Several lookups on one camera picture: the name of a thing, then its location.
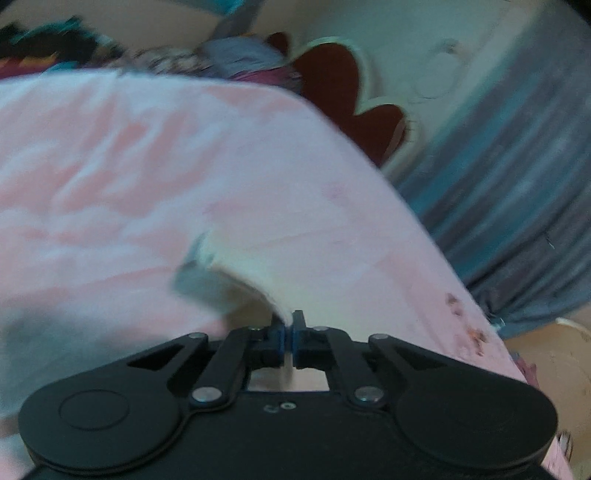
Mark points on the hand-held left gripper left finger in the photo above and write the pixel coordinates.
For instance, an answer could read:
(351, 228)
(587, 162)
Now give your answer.
(277, 344)

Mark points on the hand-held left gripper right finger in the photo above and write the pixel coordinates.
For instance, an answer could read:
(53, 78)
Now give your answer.
(295, 344)

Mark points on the cream white towel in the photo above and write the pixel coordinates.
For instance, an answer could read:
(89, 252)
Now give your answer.
(249, 272)

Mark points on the pile of colourful clothes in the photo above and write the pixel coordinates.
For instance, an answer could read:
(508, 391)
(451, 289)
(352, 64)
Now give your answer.
(231, 60)

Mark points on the pink floral bedsheet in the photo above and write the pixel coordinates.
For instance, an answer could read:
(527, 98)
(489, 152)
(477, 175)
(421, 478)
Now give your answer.
(138, 184)

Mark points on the red heart-shaped headboard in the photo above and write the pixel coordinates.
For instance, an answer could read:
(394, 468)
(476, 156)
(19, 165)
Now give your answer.
(330, 74)

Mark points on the blue-grey curtain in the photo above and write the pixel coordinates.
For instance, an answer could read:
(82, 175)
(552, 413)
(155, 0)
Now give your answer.
(508, 161)

